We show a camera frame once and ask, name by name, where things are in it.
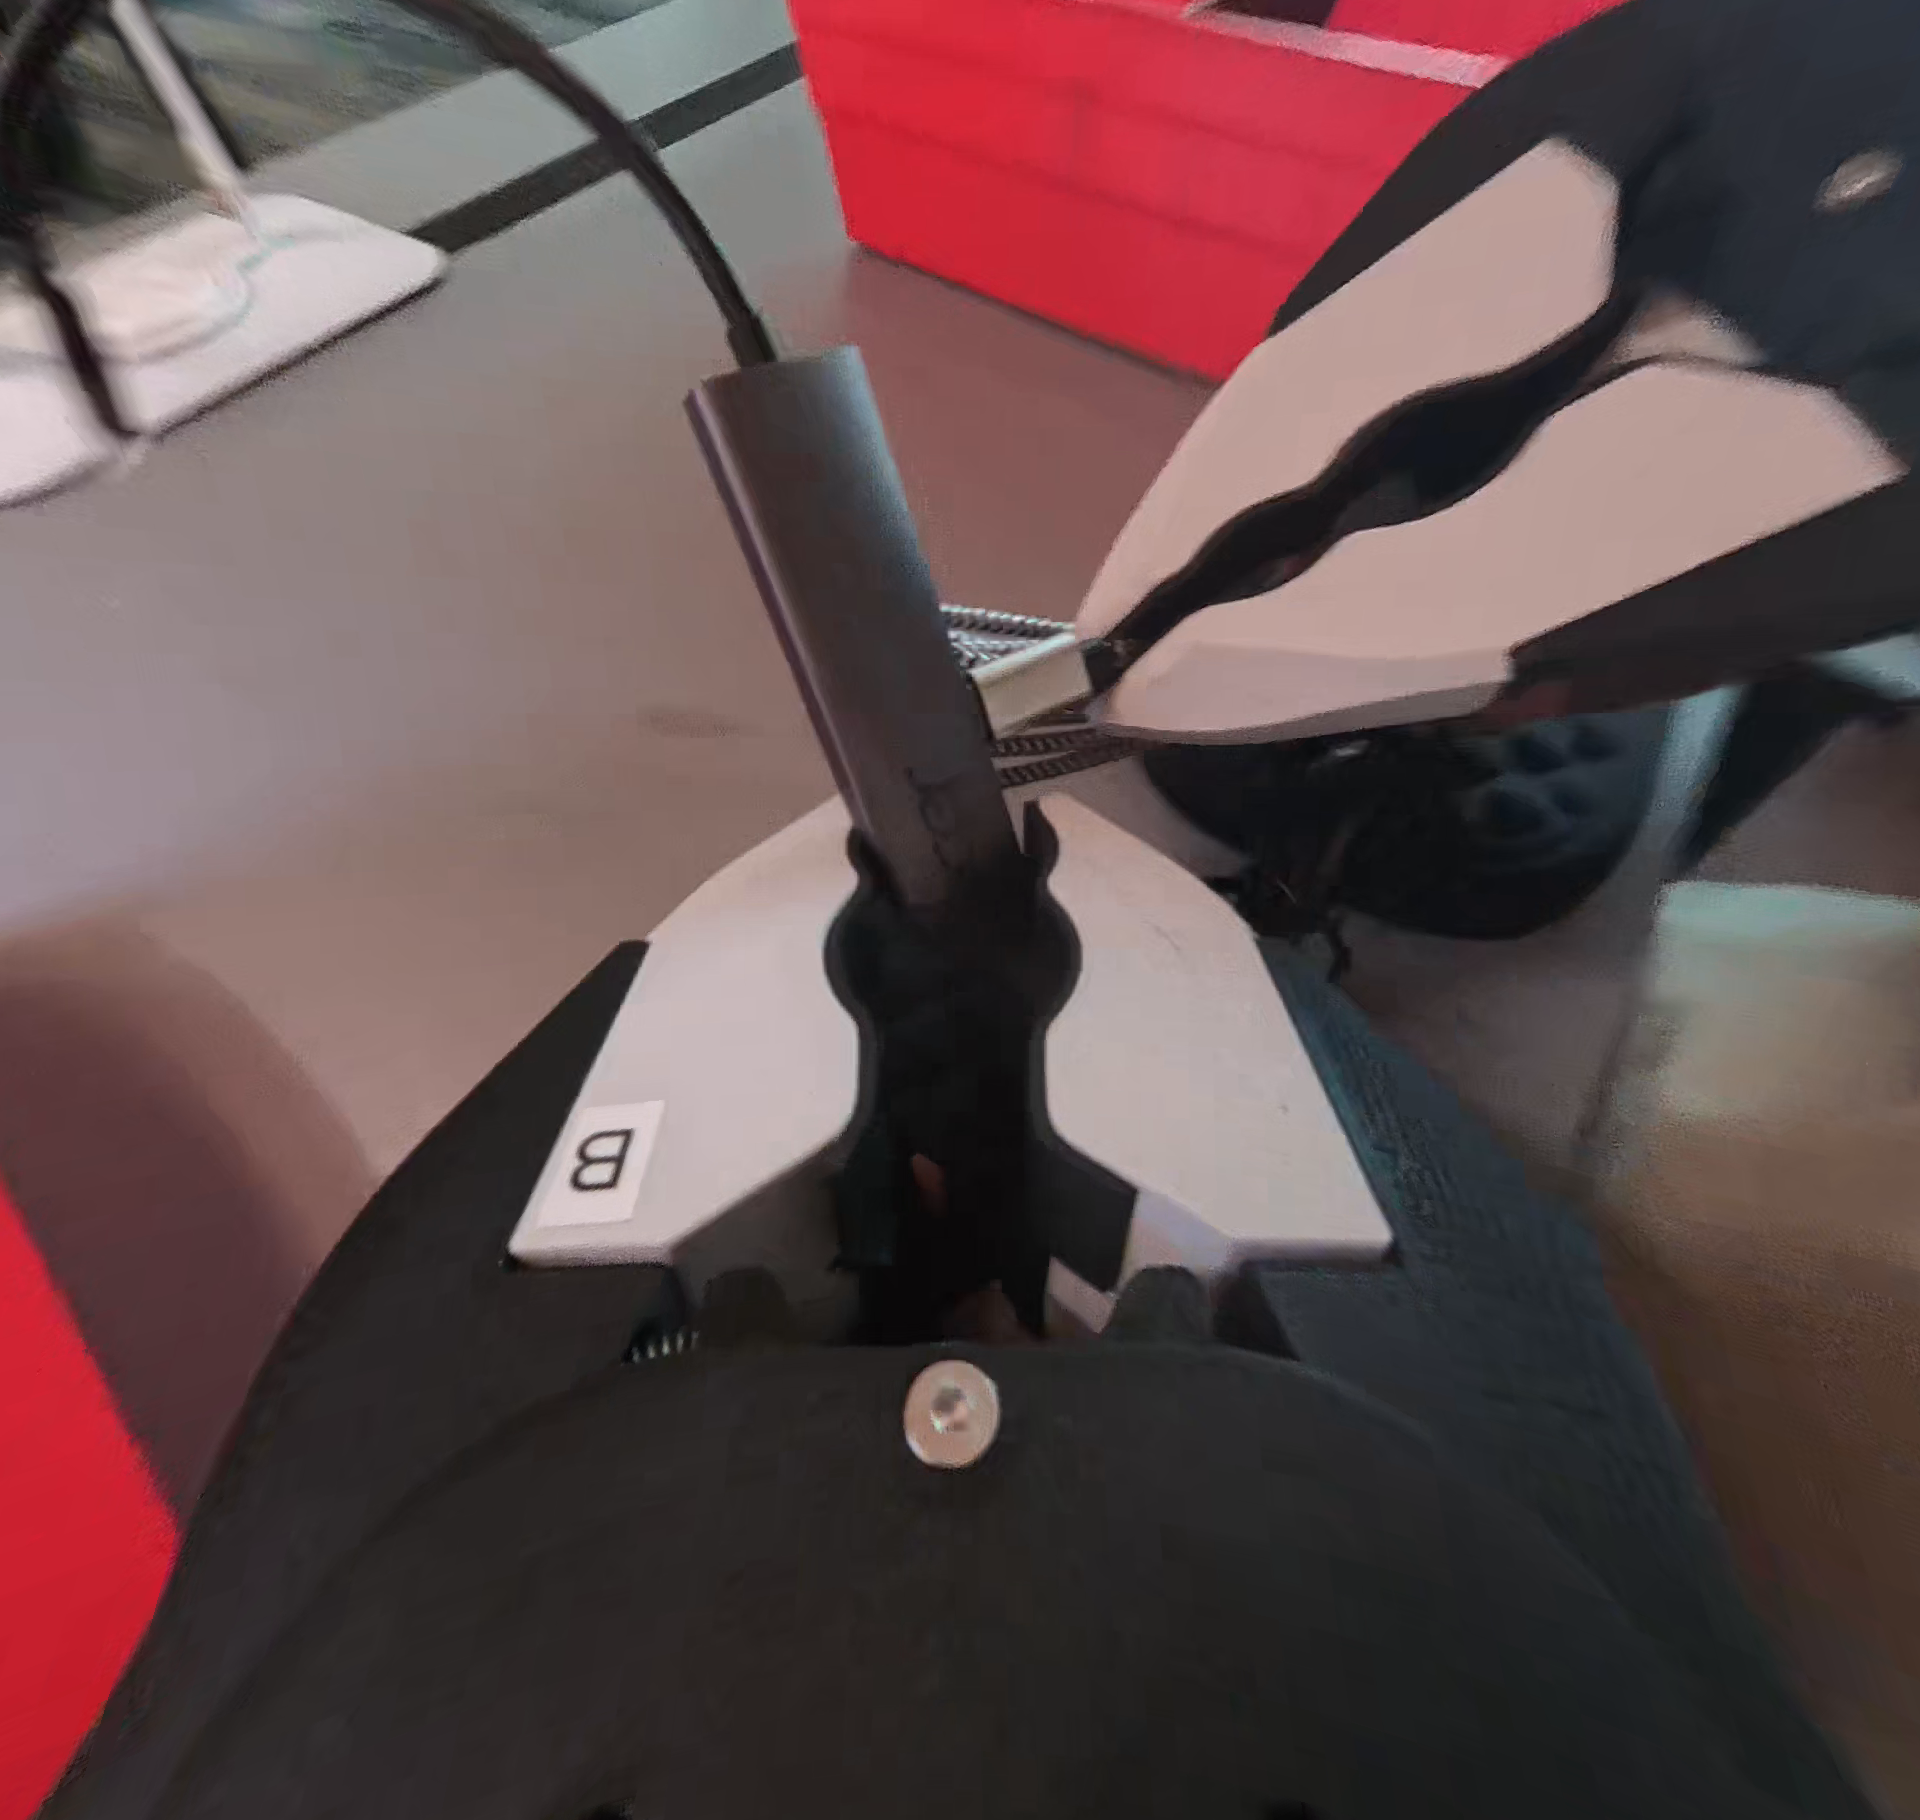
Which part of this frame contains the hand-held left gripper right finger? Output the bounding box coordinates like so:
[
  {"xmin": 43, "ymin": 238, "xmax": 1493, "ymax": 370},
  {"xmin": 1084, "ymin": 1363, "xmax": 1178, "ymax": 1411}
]
[{"xmin": 1025, "ymin": 792, "xmax": 1400, "ymax": 1328}]

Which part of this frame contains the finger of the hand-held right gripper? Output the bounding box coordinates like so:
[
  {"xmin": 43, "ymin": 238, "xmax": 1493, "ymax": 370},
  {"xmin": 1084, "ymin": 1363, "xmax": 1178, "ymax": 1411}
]
[
  {"xmin": 1084, "ymin": 362, "xmax": 1908, "ymax": 750},
  {"xmin": 1074, "ymin": 137, "xmax": 1633, "ymax": 647}
]

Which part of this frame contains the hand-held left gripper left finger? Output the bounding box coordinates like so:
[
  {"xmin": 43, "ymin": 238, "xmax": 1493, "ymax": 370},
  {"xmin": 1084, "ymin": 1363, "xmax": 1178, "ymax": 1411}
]
[{"xmin": 504, "ymin": 799, "xmax": 880, "ymax": 1276}]

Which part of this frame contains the red plastic bin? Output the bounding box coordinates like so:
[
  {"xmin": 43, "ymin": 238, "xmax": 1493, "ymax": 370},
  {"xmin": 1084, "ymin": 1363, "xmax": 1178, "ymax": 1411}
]
[
  {"xmin": 764, "ymin": 0, "xmax": 1757, "ymax": 384},
  {"xmin": 0, "ymin": 1182, "xmax": 186, "ymax": 1820}
]

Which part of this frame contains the braided usb-c cable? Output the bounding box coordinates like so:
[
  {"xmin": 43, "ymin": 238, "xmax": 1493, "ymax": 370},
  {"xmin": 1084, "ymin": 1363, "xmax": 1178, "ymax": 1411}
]
[{"xmin": 936, "ymin": 598, "xmax": 1157, "ymax": 803}]

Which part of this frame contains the black padded wrist rest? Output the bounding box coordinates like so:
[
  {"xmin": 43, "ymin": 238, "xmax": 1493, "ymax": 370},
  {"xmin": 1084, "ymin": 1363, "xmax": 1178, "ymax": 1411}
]
[{"xmin": 1146, "ymin": 704, "xmax": 1669, "ymax": 949}]

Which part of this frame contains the white panel stand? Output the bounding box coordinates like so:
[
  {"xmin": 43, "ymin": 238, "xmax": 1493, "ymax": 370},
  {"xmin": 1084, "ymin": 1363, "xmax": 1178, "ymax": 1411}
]
[{"xmin": 0, "ymin": 0, "xmax": 451, "ymax": 510}]

